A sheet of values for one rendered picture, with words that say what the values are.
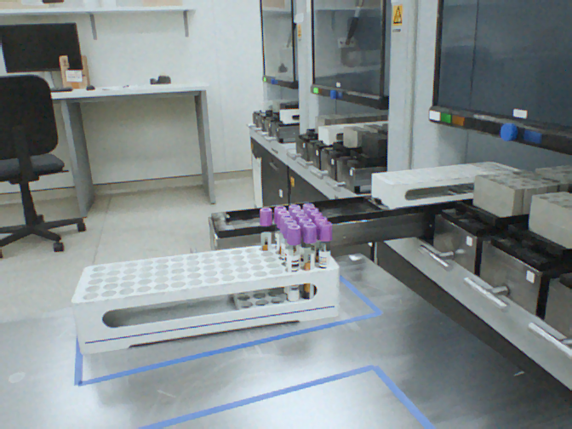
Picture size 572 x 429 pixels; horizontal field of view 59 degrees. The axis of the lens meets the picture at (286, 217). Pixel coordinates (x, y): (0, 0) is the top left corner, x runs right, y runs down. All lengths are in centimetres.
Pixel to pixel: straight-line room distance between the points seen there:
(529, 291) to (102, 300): 60
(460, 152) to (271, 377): 83
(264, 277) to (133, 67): 392
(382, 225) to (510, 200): 23
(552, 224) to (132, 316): 64
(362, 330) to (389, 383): 10
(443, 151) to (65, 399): 92
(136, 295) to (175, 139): 394
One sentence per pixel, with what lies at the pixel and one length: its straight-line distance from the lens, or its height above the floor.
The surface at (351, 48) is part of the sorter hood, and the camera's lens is 158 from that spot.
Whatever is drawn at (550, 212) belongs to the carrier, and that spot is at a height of 87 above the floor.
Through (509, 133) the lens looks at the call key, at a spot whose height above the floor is 98.
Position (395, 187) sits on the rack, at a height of 86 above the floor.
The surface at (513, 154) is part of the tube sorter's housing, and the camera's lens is 131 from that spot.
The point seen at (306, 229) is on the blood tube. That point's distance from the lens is 56.
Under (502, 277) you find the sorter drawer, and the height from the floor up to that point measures 77.
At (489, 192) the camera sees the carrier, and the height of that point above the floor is 86.
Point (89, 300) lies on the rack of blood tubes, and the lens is 58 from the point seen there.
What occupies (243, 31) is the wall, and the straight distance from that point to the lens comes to 449.
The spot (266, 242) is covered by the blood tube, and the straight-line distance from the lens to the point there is 64.
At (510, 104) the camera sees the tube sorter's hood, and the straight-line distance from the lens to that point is 95.
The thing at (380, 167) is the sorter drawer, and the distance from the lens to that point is 142.
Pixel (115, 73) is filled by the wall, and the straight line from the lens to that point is 443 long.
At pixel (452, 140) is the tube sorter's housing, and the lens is 120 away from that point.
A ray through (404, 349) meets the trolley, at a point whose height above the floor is 82.
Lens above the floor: 113
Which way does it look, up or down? 19 degrees down
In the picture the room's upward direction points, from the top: 2 degrees counter-clockwise
